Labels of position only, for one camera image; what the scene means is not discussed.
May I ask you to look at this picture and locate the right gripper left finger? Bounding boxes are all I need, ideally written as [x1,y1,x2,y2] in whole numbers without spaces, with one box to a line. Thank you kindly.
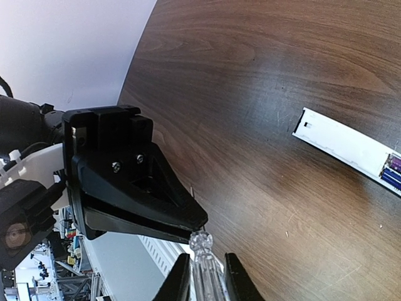
[153,253,190,301]

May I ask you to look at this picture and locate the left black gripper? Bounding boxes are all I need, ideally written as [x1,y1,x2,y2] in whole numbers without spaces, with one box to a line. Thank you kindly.
[62,106,208,244]

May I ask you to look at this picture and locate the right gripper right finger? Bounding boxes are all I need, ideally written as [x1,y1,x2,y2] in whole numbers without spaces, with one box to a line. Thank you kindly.
[224,253,264,301]

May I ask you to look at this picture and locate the clear handle small screwdriver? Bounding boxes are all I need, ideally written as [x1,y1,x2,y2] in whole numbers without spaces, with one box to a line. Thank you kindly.
[189,231,229,301]

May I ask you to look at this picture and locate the white remote control body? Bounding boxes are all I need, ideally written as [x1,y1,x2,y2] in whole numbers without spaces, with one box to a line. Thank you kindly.
[293,107,400,196]

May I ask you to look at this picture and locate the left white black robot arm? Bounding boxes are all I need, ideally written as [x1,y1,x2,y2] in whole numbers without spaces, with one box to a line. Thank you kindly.
[1,82,208,243]

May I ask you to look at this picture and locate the purple battery left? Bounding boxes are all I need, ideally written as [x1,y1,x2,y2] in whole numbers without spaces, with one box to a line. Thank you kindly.
[387,154,401,173]

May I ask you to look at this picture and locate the perforated white cable duct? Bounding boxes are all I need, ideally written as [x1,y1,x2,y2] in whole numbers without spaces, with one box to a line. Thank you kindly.
[138,235,185,277]

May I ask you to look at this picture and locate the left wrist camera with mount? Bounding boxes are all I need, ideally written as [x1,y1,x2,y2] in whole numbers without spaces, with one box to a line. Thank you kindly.
[1,143,68,270]

